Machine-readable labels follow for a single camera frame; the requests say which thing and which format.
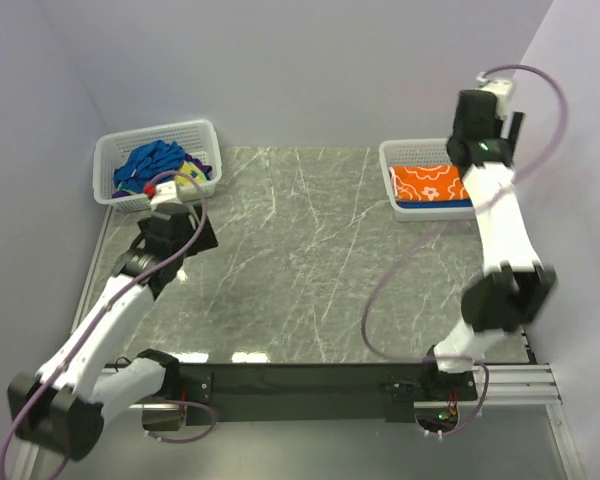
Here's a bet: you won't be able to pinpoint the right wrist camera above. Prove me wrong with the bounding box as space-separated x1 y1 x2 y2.
476 72 515 120

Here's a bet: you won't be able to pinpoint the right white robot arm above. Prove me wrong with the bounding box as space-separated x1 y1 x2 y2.
420 87 557 399

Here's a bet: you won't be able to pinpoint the orange towel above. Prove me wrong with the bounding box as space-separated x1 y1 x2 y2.
389 164 469 203

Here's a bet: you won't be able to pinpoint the left white plastic basket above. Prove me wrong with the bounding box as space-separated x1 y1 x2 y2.
92 119 222 212

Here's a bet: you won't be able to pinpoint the white plastic basket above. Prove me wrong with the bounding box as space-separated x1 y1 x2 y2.
379 139 474 222
92 119 222 212

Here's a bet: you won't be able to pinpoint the blue towel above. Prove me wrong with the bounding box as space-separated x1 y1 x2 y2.
396 199 473 209
113 140 186 194

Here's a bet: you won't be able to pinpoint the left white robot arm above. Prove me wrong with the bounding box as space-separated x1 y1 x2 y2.
7 201 218 461

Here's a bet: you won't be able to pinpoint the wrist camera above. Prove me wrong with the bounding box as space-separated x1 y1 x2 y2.
476 72 515 120
143 180 184 210

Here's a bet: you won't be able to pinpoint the purple towel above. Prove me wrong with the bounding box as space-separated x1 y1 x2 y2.
182 154 213 181

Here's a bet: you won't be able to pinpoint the right white plastic basket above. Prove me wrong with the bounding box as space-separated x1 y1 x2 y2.
379 139 474 222

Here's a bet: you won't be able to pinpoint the yellow patterned towel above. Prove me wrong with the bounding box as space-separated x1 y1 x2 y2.
174 161 208 187

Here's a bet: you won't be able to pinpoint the black base beam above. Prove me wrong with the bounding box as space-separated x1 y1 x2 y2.
122 362 454 427

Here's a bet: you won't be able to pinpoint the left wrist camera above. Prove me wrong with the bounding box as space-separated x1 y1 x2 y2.
143 180 184 210

